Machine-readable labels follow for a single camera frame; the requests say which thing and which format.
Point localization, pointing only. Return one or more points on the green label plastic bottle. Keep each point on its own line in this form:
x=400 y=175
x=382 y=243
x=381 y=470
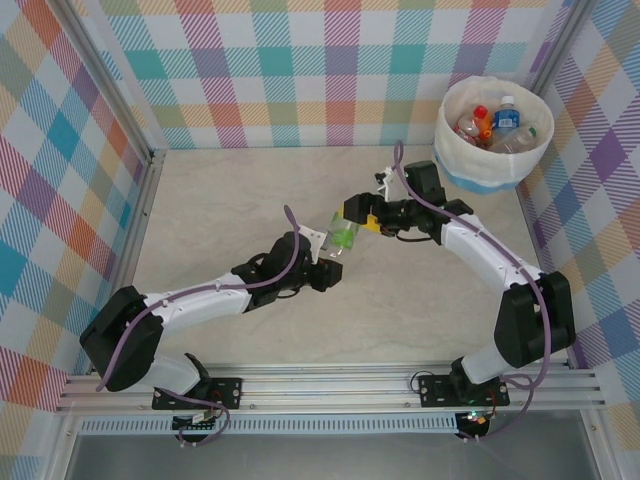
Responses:
x=344 y=237

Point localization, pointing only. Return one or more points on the red cap red label bottle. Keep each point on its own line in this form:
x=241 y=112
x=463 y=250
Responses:
x=470 y=125

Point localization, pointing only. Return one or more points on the orange cap white label bottle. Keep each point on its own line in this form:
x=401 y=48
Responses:
x=486 y=135

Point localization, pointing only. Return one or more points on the green-capped clear plastic bottle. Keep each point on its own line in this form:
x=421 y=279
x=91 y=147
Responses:
x=515 y=139

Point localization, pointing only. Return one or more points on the blue label white-capped bottle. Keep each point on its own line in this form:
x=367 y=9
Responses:
x=506 y=117

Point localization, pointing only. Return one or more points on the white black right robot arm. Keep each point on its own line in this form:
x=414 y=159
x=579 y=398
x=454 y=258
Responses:
x=480 y=250

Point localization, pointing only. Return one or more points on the white fabric bin blue band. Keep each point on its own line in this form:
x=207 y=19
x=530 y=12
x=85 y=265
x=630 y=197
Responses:
x=480 y=170

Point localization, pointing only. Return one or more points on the grey metal panel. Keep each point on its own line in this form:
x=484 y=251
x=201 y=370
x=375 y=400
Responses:
x=325 y=460

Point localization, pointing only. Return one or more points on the small electronics board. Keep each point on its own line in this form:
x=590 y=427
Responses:
x=475 y=419
x=195 y=424

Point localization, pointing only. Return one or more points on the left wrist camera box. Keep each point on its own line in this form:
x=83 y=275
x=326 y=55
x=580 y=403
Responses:
x=314 y=236

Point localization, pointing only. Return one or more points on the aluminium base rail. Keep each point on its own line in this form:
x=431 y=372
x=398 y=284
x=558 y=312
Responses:
x=330 y=385

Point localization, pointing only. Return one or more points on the aluminium side frame rail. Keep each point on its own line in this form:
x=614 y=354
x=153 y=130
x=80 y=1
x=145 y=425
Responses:
x=536 y=220
x=137 y=220

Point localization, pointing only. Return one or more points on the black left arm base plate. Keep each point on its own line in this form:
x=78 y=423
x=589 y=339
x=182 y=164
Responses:
x=225 y=392

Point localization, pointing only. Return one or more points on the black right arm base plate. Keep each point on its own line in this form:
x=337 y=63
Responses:
x=437 y=390

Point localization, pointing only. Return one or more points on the aluminium frame post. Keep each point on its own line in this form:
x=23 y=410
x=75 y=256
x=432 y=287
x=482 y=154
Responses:
x=560 y=40
x=62 y=450
x=600 y=445
x=105 y=75

